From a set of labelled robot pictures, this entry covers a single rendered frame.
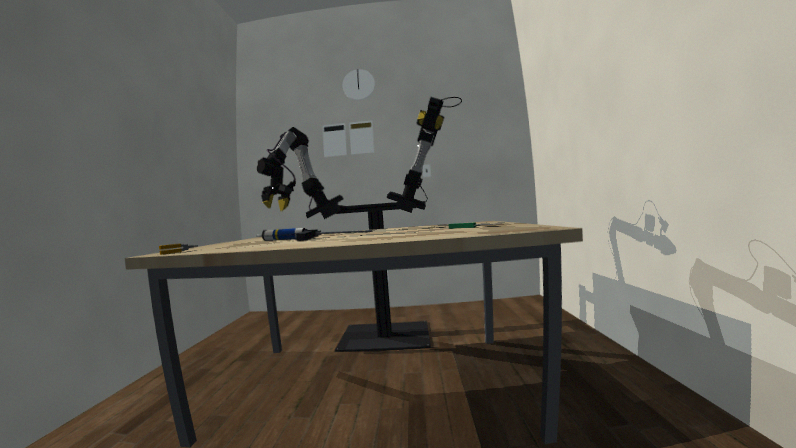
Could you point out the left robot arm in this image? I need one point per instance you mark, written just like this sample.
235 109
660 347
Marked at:
413 177

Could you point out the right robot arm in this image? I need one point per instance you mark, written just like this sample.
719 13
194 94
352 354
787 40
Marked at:
310 182

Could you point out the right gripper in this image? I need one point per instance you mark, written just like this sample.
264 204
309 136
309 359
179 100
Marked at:
267 198

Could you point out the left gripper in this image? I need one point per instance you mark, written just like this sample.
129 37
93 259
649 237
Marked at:
430 120

